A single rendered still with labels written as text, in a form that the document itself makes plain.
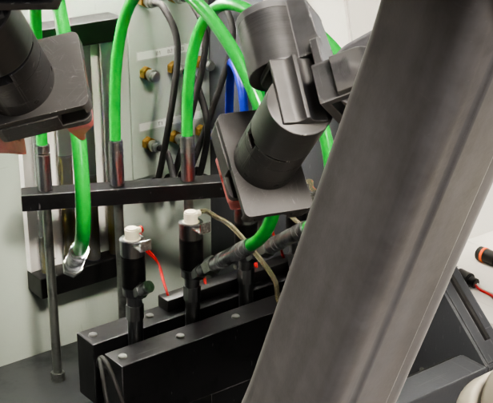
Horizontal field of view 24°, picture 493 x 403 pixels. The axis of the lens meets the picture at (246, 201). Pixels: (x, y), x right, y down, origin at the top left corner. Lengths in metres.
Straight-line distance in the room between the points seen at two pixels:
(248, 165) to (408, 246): 0.57
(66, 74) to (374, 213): 0.48
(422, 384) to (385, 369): 0.84
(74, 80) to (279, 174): 0.22
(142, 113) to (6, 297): 0.31
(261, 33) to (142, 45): 0.62
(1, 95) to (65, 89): 0.05
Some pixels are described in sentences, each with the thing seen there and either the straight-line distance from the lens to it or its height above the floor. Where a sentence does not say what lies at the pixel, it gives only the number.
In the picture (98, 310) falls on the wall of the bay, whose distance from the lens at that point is 1.67.
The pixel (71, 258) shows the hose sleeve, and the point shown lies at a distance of 1.16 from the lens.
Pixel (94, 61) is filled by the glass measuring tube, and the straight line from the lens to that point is 1.54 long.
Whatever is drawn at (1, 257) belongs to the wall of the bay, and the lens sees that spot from 1.56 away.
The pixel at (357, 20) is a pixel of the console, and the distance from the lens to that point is 1.48.
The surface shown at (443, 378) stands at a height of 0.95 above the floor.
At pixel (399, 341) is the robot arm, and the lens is 0.48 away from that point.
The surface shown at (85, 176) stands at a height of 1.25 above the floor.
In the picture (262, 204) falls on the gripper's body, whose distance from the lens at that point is 1.02.
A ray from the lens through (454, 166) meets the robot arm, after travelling 0.43.
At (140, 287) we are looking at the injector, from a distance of 1.30.
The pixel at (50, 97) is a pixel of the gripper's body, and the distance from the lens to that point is 0.88.
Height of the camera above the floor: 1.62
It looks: 22 degrees down
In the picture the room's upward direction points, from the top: straight up
